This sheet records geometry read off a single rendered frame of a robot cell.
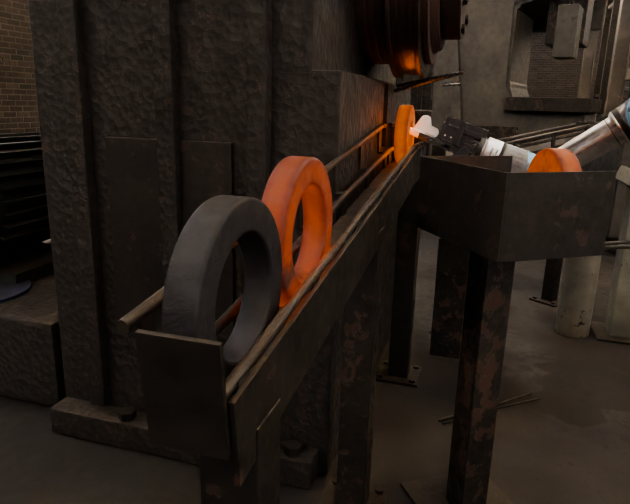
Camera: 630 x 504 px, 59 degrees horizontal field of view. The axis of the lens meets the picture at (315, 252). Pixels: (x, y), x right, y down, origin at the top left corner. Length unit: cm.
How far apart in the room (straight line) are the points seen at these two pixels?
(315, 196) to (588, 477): 103
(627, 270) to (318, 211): 169
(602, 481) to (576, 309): 88
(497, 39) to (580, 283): 238
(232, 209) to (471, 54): 386
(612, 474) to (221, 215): 126
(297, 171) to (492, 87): 364
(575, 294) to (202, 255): 190
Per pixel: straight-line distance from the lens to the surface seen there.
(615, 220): 359
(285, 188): 61
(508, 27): 423
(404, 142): 148
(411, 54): 143
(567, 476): 150
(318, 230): 74
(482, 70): 425
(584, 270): 222
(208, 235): 45
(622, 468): 159
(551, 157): 101
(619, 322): 235
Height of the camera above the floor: 81
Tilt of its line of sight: 15 degrees down
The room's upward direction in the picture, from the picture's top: 1 degrees clockwise
